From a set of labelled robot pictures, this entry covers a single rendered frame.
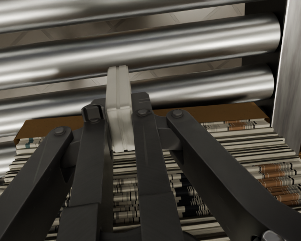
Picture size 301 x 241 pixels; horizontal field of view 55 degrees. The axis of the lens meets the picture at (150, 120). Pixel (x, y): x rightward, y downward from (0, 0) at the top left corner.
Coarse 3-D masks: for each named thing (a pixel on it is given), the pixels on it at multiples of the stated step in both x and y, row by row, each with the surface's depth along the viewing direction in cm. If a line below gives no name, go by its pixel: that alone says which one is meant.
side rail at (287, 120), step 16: (272, 0) 35; (288, 0) 32; (288, 16) 33; (288, 32) 34; (288, 48) 35; (272, 64) 37; (288, 64) 36; (288, 80) 37; (272, 96) 38; (288, 96) 38; (272, 112) 39; (288, 112) 39; (288, 128) 41; (288, 144) 42
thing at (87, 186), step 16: (96, 112) 15; (96, 128) 15; (80, 144) 14; (96, 144) 14; (80, 160) 13; (96, 160) 13; (112, 160) 16; (80, 176) 12; (96, 176) 12; (112, 176) 15; (80, 192) 11; (96, 192) 11; (112, 192) 14; (64, 208) 10; (80, 208) 10; (96, 208) 10; (112, 208) 13; (64, 224) 9; (80, 224) 9; (96, 224) 9; (112, 224) 12; (64, 240) 9; (80, 240) 9; (96, 240) 9
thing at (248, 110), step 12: (180, 108) 36; (192, 108) 36; (204, 108) 36; (216, 108) 36; (228, 108) 36; (240, 108) 36; (252, 108) 35; (36, 120) 35; (48, 120) 35; (60, 120) 34; (72, 120) 34; (204, 120) 33; (216, 120) 33; (228, 120) 33; (24, 132) 32; (36, 132) 32; (48, 132) 32
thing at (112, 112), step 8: (112, 72) 21; (112, 80) 19; (112, 88) 18; (112, 96) 17; (112, 104) 16; (112, 112) 16; (112, 120) 16; (112, 128) 16; (120, 128) 17; (112, 136) 17; (120, 136) 17; (112, 144) 17; (120, 144) 17
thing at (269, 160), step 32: (224, 128) 32; (256, 128) 33; (128, 160) 29; (256, 160) 28; (288, 160) 28; (0, 192) 25; (128, 192) 25; (192, 192) 24; (288, 192) 24; (128, 224) 21; (192, 224) 21
